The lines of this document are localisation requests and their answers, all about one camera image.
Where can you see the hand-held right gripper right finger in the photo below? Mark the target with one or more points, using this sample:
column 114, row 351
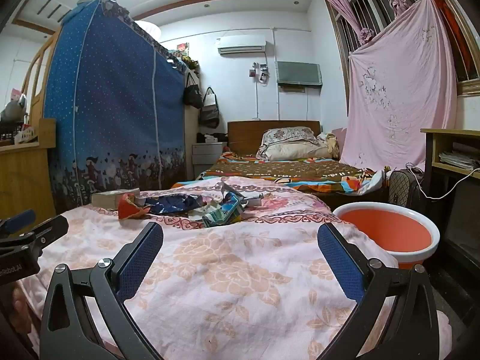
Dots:
column 341, row 266

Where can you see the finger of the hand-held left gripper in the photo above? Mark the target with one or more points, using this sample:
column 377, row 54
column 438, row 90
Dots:
column 45, row 232
column 20, row 220

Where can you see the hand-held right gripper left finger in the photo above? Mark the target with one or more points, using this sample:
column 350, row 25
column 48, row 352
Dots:
column 140, row 258

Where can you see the orange bucket with white rim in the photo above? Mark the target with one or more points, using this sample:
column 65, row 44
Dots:
column 386, row 232

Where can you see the green and white packet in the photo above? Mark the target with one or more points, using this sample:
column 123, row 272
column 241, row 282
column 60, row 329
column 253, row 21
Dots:
column 221, row 215

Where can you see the red wrapper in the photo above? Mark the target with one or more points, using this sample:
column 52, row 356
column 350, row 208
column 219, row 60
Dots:
column 127, row 208

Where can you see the blue wrapper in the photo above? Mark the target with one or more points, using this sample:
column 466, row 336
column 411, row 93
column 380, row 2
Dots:
column 174, row 203

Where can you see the beige cardboard box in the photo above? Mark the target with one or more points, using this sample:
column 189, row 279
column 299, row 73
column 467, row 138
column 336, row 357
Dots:
column 107, row 198

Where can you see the pink floral blanket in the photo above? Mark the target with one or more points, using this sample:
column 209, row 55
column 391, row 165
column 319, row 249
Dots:
column 225, row 270

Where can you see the wooden shelf unit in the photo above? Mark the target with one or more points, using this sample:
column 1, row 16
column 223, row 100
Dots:
column 37, row 135

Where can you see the grey plush toy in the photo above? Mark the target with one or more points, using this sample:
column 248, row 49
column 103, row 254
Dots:
column 13, row 108

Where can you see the colourful patterned bedsheet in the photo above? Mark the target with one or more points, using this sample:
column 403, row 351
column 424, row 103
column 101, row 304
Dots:
column 281, row 168

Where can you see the white nightstand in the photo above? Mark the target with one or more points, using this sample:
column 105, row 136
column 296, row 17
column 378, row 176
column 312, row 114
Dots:
column 204, row 157

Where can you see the yellow cloth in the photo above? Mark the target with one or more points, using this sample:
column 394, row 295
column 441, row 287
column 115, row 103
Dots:
column 332, row 144

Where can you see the cream pillow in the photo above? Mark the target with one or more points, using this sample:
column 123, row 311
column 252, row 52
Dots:
column 292, row 152

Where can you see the black item on nightstand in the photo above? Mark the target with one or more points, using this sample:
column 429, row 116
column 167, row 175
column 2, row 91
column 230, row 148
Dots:
column 208, row 138

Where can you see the floral pillow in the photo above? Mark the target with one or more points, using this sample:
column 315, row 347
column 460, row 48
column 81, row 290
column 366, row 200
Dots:
column 287, row 135

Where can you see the blue fabric wardrobe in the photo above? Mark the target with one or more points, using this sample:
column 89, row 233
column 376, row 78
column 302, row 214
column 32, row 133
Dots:
column 112, row 101

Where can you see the stack of papers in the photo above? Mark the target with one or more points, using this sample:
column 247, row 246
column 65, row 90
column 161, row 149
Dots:
column 457, row 159

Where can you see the wooden bed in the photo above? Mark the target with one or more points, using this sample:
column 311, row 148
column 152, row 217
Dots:
column 243, row 135

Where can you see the black and white tote bag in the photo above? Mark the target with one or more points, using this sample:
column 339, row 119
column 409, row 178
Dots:
column 209, row 112

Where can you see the black handbag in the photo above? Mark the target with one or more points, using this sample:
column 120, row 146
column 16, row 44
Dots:
column 193, row 95

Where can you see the wooden desk shelf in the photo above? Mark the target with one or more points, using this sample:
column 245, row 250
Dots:
column 450, row 132

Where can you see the pink hanging sheet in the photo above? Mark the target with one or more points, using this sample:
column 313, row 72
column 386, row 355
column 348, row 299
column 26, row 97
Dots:
column 397, row 82

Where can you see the red picture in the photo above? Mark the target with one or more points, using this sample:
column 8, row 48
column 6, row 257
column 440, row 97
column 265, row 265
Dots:
column 183, row 47

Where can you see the white air conditioner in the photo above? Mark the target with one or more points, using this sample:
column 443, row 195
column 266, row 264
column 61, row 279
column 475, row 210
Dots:
column 242, row 43

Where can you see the pink curtain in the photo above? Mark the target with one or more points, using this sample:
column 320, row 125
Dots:
column 337, row 0

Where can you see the grey covered wall unit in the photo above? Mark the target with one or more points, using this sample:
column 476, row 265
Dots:
column 298, row 73

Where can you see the wall socket with photos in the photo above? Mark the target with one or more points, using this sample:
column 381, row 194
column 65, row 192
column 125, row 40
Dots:
column 262, row 77

